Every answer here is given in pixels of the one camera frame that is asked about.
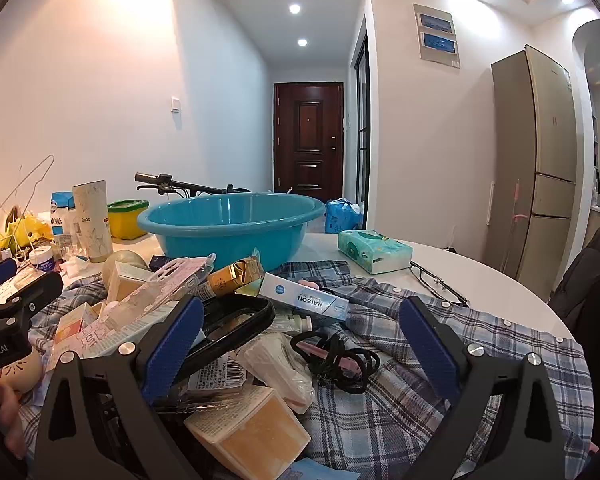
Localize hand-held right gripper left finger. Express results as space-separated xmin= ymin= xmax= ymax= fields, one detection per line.
xmin=32 ymin=296 xmax=206 ymax=480

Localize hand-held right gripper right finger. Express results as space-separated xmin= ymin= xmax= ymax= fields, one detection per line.
xmin=399 ymin=296 xmax=568 ymax=480

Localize black phone case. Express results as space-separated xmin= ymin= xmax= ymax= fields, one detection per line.
xmin=172 ymin=294 xmax=277 ymax=383

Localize tan soap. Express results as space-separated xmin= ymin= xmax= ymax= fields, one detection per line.
xmin=184 ymin=386 xmax=312 ymax=480

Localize blue plastic basin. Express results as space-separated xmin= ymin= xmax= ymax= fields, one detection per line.
xmin=137 ymin=192 xmax=326 ymax=273

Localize person's left hand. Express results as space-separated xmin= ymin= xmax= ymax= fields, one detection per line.
xmin=0 ymin=382 xmax=27 ymax=461

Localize clear plastic box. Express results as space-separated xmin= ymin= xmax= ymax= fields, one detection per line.
xmin=12 ymin=265 xmax=48 ymax=291

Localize bear print mat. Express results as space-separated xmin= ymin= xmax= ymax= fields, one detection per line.
xmin=0 ymin=272 xmax=36 ymax=311

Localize peach cartoon face toy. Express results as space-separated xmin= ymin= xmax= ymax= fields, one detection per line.
xmin=0 ymin=350 xmax=43 ymax=396

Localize white jar with blue label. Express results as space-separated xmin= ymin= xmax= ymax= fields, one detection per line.
xmin=28 ymin=247 xmax=56 ymax=273

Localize clear round pastry packet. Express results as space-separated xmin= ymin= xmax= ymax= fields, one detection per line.
xmin=187 ymin=355 xmax=246 ymax=393

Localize orange white carton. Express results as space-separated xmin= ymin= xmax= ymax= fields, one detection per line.
xmin=55 ymin=302 xmax=101 ymax=346

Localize white crumpled tissue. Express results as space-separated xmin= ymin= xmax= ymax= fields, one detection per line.
xmin=61 ymin=256 xmax=103 ymax=278

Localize yellow plastic bag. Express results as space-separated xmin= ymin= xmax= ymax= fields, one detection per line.
xmin=0 ymin=212 xmax=53 ymax=251

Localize clear plastic packet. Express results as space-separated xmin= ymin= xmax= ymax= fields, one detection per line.
xmin=55 ymin=232 xmax=81 ymax=261

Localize black eyeglasses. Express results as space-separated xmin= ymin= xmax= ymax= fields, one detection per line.
xmin=409 ymin=261 xmax=470 ymax=308

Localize blue plaid shirt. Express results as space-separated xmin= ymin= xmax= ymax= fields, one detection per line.
xmin=17 ymin=259 xmax=593 ymax=480

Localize cream carton box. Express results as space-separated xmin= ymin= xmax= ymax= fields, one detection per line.
xmin=111 ymin=262 xmax=156 ymax=303

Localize blue white sugar bag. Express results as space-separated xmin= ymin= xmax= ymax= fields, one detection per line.
xmin=50 ymin=191 xmax=76 ymax=246

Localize gold yellow box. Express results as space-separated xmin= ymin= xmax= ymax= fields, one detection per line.
xmin=207 ymin=255 xmax=266 ymax=297

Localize beige floral paper cup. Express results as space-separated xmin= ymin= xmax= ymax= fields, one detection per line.
xmin=72 ymin=180 xmax=114 ymax=264

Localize olive round jar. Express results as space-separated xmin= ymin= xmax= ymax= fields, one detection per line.
xmin=103 ymin=250 xmax=150 ymax=301

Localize white tissue packet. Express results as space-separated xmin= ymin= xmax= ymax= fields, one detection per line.
xmin=237 ymin=332 xmax=317 ymax=415

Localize green tissue pack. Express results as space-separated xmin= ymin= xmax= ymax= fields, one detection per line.
xmin=337 ymin=229 xmax=414 ymax=275

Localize pink hair clip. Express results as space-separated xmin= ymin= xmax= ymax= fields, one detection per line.
xmin=300 ymin=342 xmax=358 ymax=373

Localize yellow tub with green lid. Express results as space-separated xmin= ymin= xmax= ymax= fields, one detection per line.
xmin=107 ymin=199 xmax=150 ymax=240

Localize pale green tube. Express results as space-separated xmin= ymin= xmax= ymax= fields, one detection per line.
xmin=280 ymin=312 xmax=313 ymax=333

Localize light blue cigarette box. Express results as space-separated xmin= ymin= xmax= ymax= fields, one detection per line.
xmin=258 ymin=272 xmax=351 ymax=323

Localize blue plastic bag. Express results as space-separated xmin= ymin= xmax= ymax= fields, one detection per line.
xmin=325 ymin=198 xmax=365 ymax=234

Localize light blue label packet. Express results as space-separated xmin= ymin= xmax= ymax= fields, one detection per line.
xmin=280 ymin=457 xmax=361 ymax=480

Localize dark jacket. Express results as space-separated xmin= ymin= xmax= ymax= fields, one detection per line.
xmin=549 ymin=217 xmax=600 ymax=461

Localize tan refrigerator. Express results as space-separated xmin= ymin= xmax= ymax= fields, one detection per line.
xmin=484 ymin=44 xmax=593 ymax=303

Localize brown entrance door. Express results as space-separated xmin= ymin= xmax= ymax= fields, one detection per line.
xmin=273 ymin=81 xmax=344 ymax=203

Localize black framed glass door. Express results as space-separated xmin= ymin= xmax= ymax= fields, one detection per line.
xmin=352 ymin=17 xmax=371 ymax=213

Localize black hair ties bundle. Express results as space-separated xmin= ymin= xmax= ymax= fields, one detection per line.
xmin=290 ymin=330 xmax=382 ymax=395

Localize wire clothes hanger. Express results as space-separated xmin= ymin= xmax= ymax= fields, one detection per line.
xmin=0 ymin=154 xmax=56 ymax=241

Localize pink handled mop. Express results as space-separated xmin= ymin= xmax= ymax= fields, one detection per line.
xmin=500 ymin=178 xmax=531 ymax=273

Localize black bicycle handlebar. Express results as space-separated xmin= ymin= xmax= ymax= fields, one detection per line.
xmin=134 ymin=172 xmax=253 ymax=198

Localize grey wall panel box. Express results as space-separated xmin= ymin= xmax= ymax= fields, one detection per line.
xmin=413 ymin=3 xmax=462 ymax=69

